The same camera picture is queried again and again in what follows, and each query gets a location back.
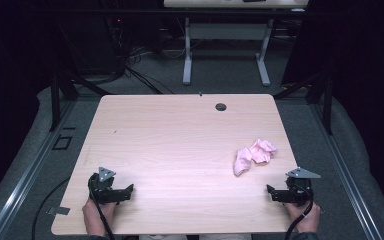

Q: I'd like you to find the bundle of black cables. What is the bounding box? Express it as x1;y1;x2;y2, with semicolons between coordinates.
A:
104;14;176;96

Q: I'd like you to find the crumpled pink cloth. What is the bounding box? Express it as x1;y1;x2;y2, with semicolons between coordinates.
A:
232;138;278;178

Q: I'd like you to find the grey tape piece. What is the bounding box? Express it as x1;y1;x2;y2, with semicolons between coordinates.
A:
45;206;71;216

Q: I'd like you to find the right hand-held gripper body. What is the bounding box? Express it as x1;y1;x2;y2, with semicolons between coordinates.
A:
284;166;322;206

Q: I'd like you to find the white-legged background desk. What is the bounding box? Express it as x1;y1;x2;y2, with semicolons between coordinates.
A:
162;0;310;87

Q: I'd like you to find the aluminium floor rail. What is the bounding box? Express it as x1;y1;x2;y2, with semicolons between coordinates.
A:
309;101;384;240
0;99;78;240

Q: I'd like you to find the person's left hand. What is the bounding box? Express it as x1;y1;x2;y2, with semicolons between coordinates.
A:
81;197;117;236

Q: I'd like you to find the person's right hand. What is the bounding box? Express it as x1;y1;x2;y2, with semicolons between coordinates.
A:
284;201;322;234

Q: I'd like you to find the black metal frame stand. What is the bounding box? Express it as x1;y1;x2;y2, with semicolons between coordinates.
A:
48;63;112;133
273;68;335;136

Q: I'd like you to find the black cable on floor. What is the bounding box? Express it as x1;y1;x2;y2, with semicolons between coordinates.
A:
30;175;72;240

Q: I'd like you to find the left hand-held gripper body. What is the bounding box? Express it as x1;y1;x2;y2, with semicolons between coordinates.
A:
87;166;120;205

